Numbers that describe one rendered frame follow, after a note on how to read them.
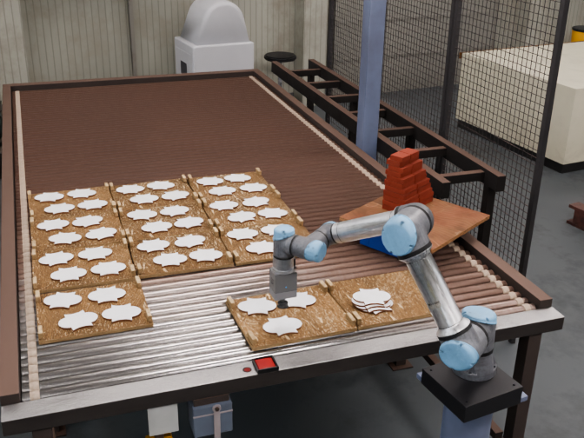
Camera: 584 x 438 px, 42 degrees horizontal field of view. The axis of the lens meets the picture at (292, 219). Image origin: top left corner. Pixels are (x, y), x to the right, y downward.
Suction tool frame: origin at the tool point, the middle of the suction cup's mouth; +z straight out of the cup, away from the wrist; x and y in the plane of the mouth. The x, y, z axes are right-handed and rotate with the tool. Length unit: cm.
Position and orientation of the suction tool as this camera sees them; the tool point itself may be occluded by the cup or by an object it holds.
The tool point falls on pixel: (282, 306)
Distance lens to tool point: 282.4
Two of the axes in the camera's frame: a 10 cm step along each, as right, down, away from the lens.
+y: -9.4, 1.3, -3.2
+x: 3.5, 3.9, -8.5
